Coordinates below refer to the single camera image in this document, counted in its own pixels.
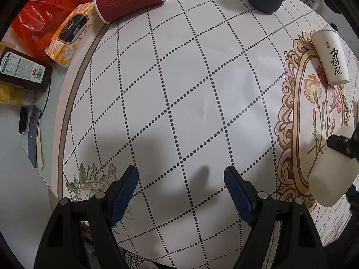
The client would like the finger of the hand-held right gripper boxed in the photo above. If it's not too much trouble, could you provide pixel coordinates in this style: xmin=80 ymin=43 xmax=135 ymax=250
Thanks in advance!
xmin=327 ymin=120 xmax=359 ymax=161

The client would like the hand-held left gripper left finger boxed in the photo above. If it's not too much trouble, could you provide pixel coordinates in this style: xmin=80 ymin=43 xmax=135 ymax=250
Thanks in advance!
xmin=34 ymin=166 xmax=140 ymax=269

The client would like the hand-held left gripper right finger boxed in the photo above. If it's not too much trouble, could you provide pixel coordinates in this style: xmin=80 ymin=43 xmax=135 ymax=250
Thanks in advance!
xmin=224 ymin=166 xmax=328 ymax=269

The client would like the plain white paper cup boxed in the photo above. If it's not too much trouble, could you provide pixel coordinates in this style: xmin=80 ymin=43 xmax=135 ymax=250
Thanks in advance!
xmin=308 ymin=126 xmax=359 ymax=207

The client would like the white paper cup black print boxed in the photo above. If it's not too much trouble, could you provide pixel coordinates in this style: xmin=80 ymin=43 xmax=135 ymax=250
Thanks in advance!
xmin=311 ymin=29 xmax=350 ymax=85

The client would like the checked floral tablecloth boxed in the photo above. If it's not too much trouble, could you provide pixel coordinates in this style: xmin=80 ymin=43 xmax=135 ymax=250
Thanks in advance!
xmin=57 ymin=0 xmax=359 ymax=261

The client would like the grey-blue phone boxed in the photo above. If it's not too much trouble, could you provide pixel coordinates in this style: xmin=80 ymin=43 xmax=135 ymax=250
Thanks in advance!
xmin=27 ymin=105 xmax=40 ymax=168

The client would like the black round disc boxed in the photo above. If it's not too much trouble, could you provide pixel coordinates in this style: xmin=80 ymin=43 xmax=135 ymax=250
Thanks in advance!
xmin=18 ymin=107 xmax=28 ymax=134

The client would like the yellow packet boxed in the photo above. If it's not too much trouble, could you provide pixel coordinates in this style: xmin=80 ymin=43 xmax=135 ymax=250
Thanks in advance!
xmin=0 ymin=83 xmax=35 ymax=107

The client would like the brown bottle white label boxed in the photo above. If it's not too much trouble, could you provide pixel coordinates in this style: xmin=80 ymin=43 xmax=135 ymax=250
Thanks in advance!
xmin=0 ymin=47 xmax=53 ymax=92

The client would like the orange white snack packet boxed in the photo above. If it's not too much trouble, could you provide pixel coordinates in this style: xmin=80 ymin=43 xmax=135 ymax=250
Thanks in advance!
xmin=45 ymin=2 xmax=99 ymax=68

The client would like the red plastic bag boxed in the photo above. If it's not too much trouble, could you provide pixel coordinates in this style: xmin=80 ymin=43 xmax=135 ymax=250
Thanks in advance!
xmin=11 ymin=0 xmax=94 ymax=63

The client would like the black cable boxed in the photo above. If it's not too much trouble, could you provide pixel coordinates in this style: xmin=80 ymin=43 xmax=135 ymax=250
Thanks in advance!
xmin=39 ymin=81 xmax=51 ymax=118

